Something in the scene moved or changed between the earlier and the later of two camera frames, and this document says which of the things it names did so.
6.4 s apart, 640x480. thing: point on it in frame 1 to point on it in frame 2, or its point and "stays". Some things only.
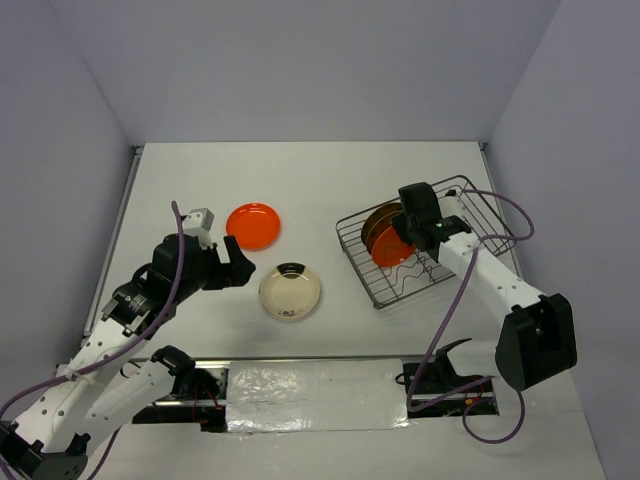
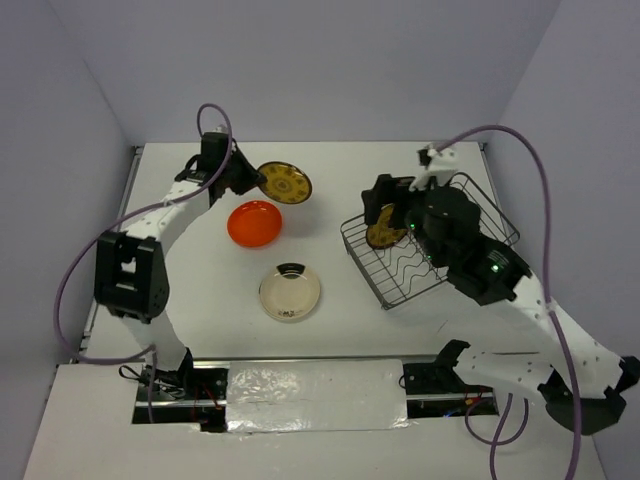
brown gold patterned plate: x=378 y=221 to x=284 y=183
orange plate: x=255 y=226 stays
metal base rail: x=432 y=393 stays
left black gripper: x=240 y=267 to x=252 y=178
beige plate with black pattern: x=289 y=290 stays
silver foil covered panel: x=318 y=395 stays
